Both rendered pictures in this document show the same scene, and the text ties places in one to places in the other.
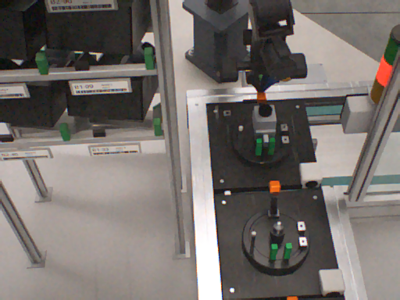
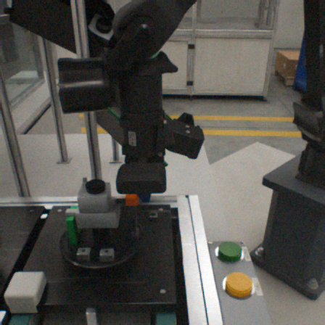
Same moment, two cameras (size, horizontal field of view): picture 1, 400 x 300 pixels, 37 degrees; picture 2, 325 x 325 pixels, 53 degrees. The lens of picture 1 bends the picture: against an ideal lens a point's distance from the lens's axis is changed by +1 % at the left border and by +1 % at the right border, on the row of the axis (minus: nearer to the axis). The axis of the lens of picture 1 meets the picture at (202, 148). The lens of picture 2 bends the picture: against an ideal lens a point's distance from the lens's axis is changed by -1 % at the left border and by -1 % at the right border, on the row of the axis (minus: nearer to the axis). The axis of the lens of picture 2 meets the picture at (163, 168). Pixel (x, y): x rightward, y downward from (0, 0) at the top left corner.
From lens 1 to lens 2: 1.32 m
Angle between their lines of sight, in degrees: 67
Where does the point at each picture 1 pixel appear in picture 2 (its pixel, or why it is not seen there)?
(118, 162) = not seen: hidden behind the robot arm
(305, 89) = (207, 313)
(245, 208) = (14, 225)
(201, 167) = not seen: hidden behind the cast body
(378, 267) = not seen: outside the picture
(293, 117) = (141, 284)
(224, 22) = (280, 179)
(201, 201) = (46, 201)
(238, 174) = (62, 223)
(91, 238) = (69, 179)
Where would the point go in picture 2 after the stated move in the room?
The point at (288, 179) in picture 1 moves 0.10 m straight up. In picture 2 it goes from (33, 267) to (19, 217)
